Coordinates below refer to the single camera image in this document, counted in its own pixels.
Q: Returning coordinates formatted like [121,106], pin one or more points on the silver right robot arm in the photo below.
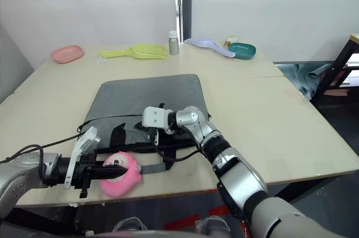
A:
[241,176]

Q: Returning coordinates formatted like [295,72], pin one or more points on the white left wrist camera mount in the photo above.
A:
[84,141]

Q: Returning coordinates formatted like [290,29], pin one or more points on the pink plush mouse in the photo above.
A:
[120,186]

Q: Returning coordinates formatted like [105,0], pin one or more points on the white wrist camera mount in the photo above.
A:
[84,141]
[154,117]

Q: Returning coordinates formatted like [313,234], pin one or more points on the yellow-green plastic scoop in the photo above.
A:
[146,51]

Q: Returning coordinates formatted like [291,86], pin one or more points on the pink plastic dish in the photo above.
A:
[67,54]

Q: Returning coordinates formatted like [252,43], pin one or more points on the silver bottle with white cap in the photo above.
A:
[173,45]

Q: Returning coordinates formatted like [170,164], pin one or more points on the small white tag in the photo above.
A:
[101,61]

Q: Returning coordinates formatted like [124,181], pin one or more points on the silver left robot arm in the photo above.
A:
[16,179]

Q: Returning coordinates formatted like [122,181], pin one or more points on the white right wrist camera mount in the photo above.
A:
[154,117]

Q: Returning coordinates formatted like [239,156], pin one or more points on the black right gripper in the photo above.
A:
[153,137]

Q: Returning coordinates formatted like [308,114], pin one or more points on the red floor tape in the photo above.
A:
[182,221]

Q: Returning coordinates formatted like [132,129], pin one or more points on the black metal shelf frame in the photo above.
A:
[340,58]

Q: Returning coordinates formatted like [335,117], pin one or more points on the black vertical door post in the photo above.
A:
[185,2]

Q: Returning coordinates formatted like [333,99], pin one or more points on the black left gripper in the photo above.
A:
[82,169]

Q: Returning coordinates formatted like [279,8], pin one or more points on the small cream jar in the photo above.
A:
[231,39]

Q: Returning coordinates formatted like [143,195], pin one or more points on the grey-teal bundled cloth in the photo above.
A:
[307,76]

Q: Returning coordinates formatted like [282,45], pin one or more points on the lavender plastic scoop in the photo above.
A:
[202,43]

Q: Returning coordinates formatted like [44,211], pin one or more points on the grey laptop bag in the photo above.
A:
[146,95]

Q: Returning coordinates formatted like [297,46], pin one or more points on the teal oval case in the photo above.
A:
[242,50]

